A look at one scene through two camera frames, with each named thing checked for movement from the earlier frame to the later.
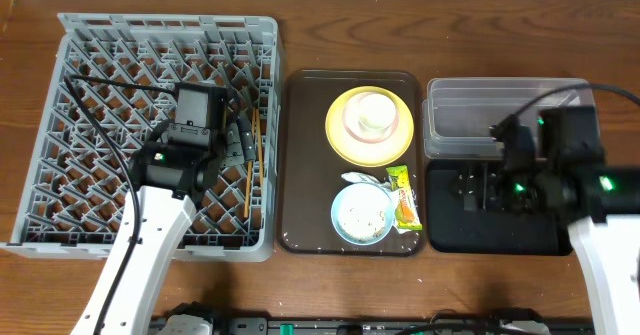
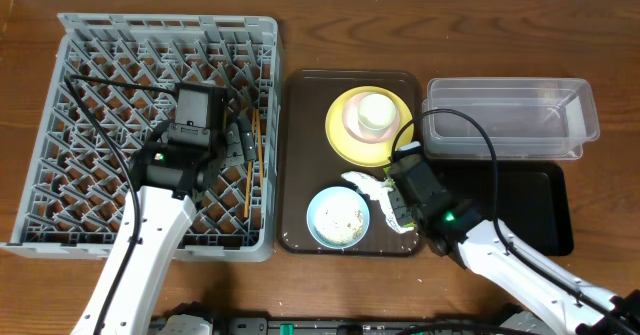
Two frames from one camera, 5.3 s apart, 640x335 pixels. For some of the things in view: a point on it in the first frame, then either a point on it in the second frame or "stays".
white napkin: (357, 177) stays
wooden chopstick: (258, 118) stays
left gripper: (234, 142) stays
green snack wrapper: (407, 213) stays
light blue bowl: (362, 214) → (338, 217)
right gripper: (482, 188) → (400, 203)
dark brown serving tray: (310, 173) stays
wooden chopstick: (248, 185) stays
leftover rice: (363, 215) → (339, 219)
